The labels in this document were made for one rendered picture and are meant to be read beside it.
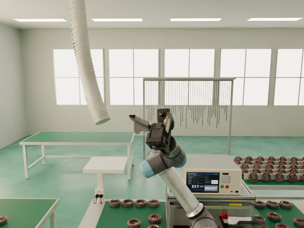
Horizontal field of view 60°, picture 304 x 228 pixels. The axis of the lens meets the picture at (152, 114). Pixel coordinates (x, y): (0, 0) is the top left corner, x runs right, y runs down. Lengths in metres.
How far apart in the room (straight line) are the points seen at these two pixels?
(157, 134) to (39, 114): 8.29
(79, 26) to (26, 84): 6.52
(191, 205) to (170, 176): 0.17
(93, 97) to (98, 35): 5.86
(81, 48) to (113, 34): 5.63
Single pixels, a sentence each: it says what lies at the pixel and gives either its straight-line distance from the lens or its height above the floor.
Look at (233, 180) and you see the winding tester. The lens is 2.20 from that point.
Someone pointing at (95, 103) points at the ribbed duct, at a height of 1.75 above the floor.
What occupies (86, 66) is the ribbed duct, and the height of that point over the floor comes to 2.12.
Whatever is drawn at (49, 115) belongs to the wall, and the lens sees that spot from 9.03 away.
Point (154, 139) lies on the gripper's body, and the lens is 0.93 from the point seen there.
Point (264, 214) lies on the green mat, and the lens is 2.84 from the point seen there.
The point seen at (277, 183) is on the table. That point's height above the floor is 0.75.
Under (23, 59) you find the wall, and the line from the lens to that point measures 9.21.
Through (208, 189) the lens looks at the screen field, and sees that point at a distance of 2.19.
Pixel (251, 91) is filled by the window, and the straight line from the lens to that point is 8.74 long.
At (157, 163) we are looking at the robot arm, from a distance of 1.10.
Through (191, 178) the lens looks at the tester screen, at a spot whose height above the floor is 1.24.
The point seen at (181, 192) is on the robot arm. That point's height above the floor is 1.52.
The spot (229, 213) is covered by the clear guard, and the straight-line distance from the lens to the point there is 2.10.
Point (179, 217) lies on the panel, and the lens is 2.42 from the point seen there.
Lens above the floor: 2.08
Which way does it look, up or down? 9 degrees down
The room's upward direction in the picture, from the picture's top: straight up
